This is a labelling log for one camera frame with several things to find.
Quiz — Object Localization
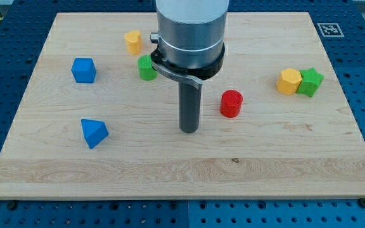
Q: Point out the black flange mount with bracket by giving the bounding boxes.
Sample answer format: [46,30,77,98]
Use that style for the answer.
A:
[150,44,225,89]

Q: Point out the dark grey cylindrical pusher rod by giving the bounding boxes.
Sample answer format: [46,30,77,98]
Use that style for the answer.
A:
[179,83,202,133]

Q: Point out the red cylinder block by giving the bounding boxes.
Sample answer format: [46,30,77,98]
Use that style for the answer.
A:
[220,90,243,118]

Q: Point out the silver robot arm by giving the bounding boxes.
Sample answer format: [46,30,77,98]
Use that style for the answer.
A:
[150,0,229,133]

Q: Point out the yellow hexagon block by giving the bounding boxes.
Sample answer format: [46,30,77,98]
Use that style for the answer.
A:
[276,68,302,95]

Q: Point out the green cylinder block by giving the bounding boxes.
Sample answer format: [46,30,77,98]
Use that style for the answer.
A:
[137,55,157,81]

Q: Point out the yellow heart block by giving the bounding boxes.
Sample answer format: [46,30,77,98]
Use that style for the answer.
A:
[124,30,143,55]

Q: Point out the blue triangle block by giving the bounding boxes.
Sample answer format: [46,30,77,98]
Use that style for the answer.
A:
[80,118,109,149]

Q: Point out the blue cube block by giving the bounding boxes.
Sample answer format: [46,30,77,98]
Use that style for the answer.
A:
[71,58,96,84]

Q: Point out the green star block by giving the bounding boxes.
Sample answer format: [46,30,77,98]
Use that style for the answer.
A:
[297,68,324,97]

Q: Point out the white fiducial marker tag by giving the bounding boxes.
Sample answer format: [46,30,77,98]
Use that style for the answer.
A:
[317,23,344,37]

